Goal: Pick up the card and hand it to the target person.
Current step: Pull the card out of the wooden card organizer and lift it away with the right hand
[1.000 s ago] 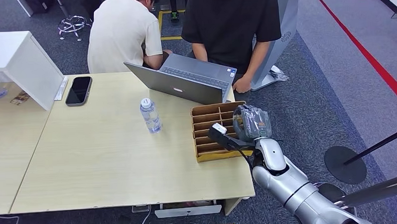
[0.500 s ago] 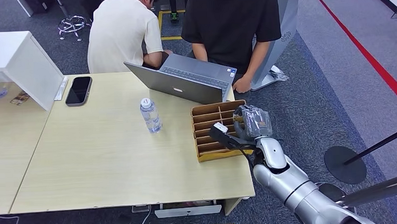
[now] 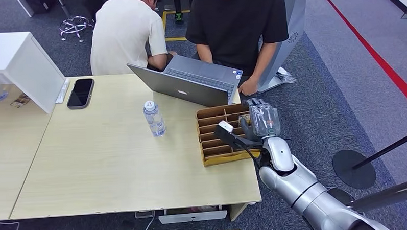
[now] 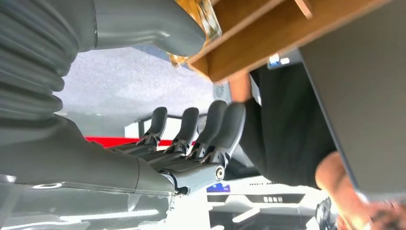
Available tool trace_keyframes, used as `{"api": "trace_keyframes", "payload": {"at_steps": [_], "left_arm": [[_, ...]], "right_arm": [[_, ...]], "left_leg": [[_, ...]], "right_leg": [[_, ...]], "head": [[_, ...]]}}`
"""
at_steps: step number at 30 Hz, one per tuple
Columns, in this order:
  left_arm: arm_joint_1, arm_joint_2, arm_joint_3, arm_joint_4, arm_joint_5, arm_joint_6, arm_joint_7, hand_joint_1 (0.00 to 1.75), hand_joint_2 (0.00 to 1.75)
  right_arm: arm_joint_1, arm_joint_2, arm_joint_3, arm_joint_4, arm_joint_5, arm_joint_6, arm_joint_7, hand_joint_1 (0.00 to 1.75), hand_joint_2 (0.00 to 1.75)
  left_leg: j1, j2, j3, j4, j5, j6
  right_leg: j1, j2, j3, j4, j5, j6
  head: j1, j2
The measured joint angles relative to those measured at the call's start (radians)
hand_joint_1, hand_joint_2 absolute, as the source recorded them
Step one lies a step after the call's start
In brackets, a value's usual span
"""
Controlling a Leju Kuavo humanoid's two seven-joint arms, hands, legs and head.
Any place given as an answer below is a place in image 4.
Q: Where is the person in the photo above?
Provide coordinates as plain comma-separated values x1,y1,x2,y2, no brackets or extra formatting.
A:
228,63,406,230

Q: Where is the wooden slotted card organizer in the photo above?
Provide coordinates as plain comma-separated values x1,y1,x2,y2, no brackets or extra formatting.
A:
187,0,392,84

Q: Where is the red floor tape line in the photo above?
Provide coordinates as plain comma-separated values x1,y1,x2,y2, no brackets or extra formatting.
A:
84,136,174,149

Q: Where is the grey laptop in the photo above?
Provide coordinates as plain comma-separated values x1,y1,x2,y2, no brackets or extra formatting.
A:
266,0,406,203

